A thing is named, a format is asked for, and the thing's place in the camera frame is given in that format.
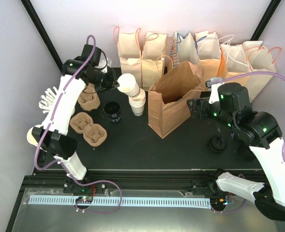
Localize white paper cup stack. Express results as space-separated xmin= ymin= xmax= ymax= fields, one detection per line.
xmin=129 ymin=93 xmax=146 ymax=116

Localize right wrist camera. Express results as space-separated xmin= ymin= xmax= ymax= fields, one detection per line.
xmin=205 ymin=77 xmax=223 ymax=104

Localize orange white paper bag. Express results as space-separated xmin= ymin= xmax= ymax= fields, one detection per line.
xmin=195 ymin=30 xmax=221 ymax=90

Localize tilted paper cup stack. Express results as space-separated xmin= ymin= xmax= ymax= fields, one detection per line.
xmin=27 ymin=127 xmax=38 ymax=146

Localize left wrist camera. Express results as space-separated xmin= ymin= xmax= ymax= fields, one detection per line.
xmin=96 ymin=58 xmax=112 ymax=73

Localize white slotted cable duct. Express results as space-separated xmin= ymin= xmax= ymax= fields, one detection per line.
xmin=28 ymin=195 xmax=211 ymax=209

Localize white cream logo bag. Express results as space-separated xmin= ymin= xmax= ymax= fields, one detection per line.
xmin=242 ymin=41 xmax=282 ymax=102

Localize blue patterned paper bag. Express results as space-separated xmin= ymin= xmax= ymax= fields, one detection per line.
xmin=168 ymin=32 xmax=199 ymax=70

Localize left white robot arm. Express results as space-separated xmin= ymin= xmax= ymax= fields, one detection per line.
xmin=31 ymin=43 xmax=119 ymax=193

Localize cream paper bag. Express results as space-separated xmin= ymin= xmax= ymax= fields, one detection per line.
xmin=141 ymin=32 xmax=167 ymax=91

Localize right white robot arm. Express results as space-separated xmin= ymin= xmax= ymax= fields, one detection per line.
xmin=187 ymin=83 xmax=285 ymax=221

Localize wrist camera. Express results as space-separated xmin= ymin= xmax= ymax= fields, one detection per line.
xmin=205 ymin=77 xmax=223 ymax=104
xmin=96 ymin=58 xmax=112 ymax=73

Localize black cup lid stack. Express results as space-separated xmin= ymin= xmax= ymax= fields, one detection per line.
xmin=208 ymin=136 xmax=227 ymax=154
xmin=238 ymin=143 xmax=256 ymax=161

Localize brown kraft paper bag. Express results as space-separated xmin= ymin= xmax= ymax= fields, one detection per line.
xmin=148 ymin=61 xmax=204 ymax=139

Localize stacked pulp cup carriers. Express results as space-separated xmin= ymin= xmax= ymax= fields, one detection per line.
xmin=77 ymin=84 xmax=100 ymax=111

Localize cup of white stirrers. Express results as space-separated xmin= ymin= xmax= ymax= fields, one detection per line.
xmin=38 ymin=87 xmax=58 ymax=114

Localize black paper cup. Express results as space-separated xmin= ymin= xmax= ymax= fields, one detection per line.
xmin=104 ymin=101 xmax=121 ymax=124

